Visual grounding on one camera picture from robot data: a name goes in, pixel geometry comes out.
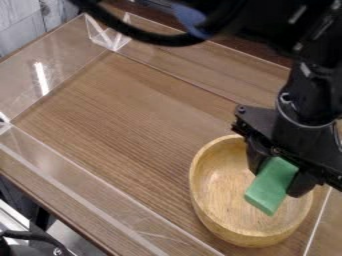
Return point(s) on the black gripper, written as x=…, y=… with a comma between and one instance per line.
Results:
x=308, y=147

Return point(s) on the green rectangular block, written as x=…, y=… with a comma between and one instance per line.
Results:
x=266, y=192

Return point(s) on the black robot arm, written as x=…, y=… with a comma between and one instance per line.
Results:
x=303, y=30

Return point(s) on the light wooden bowl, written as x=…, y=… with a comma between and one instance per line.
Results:
x=219, y=178

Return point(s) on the clear acrylic tray wall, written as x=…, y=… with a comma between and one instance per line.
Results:
x=103, y=128

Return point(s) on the clear acrylic corner bracket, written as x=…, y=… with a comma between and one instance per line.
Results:
x=104, y=37

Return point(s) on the black metal bracket with screw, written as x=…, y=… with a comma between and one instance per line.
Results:
x=53, y=250

